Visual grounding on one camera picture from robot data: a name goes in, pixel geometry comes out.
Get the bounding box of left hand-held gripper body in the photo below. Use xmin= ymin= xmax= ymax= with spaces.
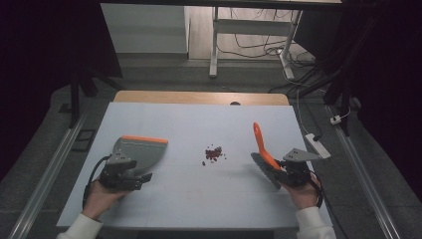
xmin=99 ymin=147 xmax=143 ymax=192

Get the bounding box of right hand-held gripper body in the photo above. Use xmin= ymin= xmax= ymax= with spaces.
xmin=283 ymin=147 xmax=322 ymax=187

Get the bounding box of grey dustpan with orange edge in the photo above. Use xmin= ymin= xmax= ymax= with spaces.
xmin=113 ymin=134 xmax=169 ymax=177

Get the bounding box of orange brush with grey bristles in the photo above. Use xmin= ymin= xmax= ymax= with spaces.
xmin=251 ymin=121 xmax=284 ymax=190

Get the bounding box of pile of red beans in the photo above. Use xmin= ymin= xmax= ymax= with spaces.
xmin=201 ymin=143 xmax=228 ymax=166

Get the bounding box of person's right hand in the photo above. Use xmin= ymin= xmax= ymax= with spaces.
xmin=282 ymin=175 xmax=322 ymax=211

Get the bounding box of person's left hand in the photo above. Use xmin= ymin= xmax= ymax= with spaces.
xmin=82 ymin=181 xmax=128 ymax=221

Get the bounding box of white power strip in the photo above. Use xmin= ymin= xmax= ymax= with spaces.
xmin=305 ymin=132 xmax=331 ymax=159

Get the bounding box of black floor plate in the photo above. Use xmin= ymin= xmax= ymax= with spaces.
xmin=72 ymin=128 xmax=98 ymax=153

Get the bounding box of black metal stand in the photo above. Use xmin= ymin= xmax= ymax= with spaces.
xmin=298 ymin=16 xmax=376 ymax=137
xmin=59 ymin=66 xmax=117 ymax=129

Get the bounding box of wooden table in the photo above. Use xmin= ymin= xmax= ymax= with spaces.
xmin=113 ymin=90 xmax=291 ymax=107

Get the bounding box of white panel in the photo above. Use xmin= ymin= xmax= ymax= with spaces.
xmin=100 ymin=3 xmax=190 ymax=54

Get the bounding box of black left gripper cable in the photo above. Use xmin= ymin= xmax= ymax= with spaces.
xmin=82 ymin=154 xmax=112 ymax=210

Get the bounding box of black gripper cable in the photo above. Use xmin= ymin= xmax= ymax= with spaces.
xmin=82 ymin=154 xmax=112 ymax=210
xmin=308 ymin=170 xmax=324 ymax=208

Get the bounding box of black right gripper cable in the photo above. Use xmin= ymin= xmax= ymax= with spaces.
xmin=308 ymin=170 xmax=324 ymax=208

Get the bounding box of aluminium rail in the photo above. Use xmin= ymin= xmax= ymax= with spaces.
xmin=326 ymin=106 xmax=402 ymax=239
xmin=8 ymin=113 xmax=89 ymax=239

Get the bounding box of tangle of black floor cables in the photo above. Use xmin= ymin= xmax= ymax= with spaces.
xmin=217 ymin=8 xmax=317 ymax=69

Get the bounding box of white desk frame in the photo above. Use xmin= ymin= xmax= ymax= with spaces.
xmin=208 ymin=6 xmax=304 ymax=81

